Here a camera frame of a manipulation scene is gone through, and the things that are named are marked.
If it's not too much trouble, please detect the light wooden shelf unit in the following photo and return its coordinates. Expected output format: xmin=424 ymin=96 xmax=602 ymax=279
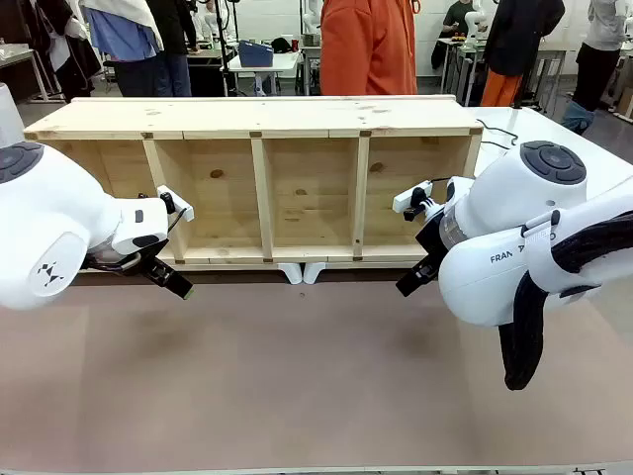
xmin=23 ymin=95 xmax=485 ymax=272

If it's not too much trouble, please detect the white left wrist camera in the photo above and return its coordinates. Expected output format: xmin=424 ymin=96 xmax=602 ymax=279
xmin=156 ymin=184 xmax=195 ymax=223

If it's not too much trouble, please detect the black tripod stand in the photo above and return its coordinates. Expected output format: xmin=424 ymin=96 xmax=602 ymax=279
xmin=215 ymin=0 xmax=239 ymax=98

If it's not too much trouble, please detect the person in blue shirt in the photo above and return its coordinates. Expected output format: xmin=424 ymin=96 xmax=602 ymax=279
xmin=78 ymin=0 xmax=193 ymax=98

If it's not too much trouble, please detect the blue box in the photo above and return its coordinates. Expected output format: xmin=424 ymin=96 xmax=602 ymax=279
xmin=237 ymin=40 xmax=275 ymax=69

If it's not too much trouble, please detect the blue bag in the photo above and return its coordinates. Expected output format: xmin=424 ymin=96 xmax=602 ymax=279
xmin=562 ymin=100 xmax=598 ymax=136

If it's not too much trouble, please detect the white background table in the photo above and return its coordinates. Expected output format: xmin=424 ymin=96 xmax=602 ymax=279
xmin=226 ymin=50 xmax=304 ymax=98

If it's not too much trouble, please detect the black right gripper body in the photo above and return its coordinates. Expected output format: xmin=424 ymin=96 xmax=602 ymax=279
xmin=414 ymin=217 xmax=450 ymax=272

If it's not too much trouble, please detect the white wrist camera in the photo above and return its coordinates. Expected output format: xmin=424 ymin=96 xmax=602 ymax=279
xmin=393 ymin=181 xmax=434 ymax=212
xmin=156 ymin=184 xmax=195 ymax=223

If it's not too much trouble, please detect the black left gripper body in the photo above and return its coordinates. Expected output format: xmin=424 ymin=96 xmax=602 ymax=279
xmin=80 ymin=245 xmax=167 ymax=273

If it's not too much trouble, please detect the person in black jacket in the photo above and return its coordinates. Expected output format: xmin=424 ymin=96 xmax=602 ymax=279
xmin=481 ymin=0 xmax=567 ymax=108

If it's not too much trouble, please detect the white adjoining table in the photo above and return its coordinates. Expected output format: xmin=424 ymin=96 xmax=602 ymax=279
xmin=468 ymin=105 xmax=633 ymax=209

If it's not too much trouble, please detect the black arm cable sleeve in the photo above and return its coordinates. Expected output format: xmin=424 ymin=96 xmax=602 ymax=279
xmin=497 ymin=212 xmax=633 ymax=392

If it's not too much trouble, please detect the grey side table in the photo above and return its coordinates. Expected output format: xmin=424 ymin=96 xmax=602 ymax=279
xmin=0 ymin=43 xmax=56 ymax=104

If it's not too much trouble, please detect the person in grey top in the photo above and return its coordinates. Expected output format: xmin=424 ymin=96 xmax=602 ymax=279
xmin=575 ymin=0 xmax=633 ymax=114

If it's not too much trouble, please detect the white plastic shelf foot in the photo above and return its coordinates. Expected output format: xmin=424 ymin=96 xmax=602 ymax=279
xmin=276 ymin=261 xmax=305 ymax=286
xmin=302 ymin=260 xmax=328 ymax=286

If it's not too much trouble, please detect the person in orange clothes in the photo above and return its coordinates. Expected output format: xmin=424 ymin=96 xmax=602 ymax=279
xmin=319 ymin=0 xmax=419 ymax=96

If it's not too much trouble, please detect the thin black cable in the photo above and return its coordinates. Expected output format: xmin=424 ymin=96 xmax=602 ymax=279
xmin=475 ymin=118 xmax=521 ymax=148

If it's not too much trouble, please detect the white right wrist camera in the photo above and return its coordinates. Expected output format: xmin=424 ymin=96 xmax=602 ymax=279
xmin=393 ymin=181 xmax=434 ymax=212

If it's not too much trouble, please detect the seated person in green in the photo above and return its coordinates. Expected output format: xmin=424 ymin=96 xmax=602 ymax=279
xmin=441 ymin=0 xmax=477 ymax=40

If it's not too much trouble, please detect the person in dark coat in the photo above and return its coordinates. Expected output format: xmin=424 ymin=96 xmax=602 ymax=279
xmin=22 ymin=0 xmax=104 ymax=104

